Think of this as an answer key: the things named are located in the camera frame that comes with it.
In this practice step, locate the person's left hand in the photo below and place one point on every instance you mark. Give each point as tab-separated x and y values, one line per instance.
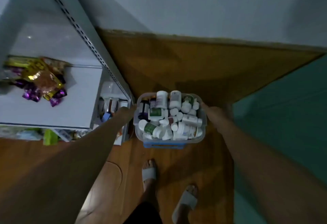
126	115

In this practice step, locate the person's right hand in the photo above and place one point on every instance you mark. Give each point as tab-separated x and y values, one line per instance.
217	116

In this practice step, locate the clear plastic bin of bottles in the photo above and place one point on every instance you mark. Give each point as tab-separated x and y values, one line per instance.
137	132

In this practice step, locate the person's right forearm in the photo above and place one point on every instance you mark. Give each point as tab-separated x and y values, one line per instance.
268	180

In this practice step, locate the person's left forearm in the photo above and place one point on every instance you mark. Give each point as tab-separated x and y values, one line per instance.
76	167

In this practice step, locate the person's left leg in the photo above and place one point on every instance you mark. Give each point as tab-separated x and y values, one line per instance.
149	163

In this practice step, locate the person's leg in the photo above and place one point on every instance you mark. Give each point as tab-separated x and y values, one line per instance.
191	189
149	163

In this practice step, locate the person's right leg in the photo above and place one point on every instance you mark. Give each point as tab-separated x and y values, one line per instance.
191	189

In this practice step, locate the blue packet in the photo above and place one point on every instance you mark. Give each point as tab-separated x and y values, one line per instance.
106	117

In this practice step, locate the pile of white blue boxes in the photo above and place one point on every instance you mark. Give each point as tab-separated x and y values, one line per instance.
109	103

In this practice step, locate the blue plastic stool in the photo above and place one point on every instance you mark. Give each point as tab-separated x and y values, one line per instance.
163	145

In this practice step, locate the white left slipper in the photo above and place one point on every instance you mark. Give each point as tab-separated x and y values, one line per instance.
149	174

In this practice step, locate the white slipper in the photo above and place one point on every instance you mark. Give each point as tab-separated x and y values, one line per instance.
149	174
187	199

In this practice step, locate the pile of green packets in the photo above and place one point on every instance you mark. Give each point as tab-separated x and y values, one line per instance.
49	137

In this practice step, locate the white right slipper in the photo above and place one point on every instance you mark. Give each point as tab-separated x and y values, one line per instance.
187	199

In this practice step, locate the pile of gold purple candies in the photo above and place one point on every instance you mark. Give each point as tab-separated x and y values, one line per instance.
38	78

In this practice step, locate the black shorts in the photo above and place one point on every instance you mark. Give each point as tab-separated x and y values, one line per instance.
143	213

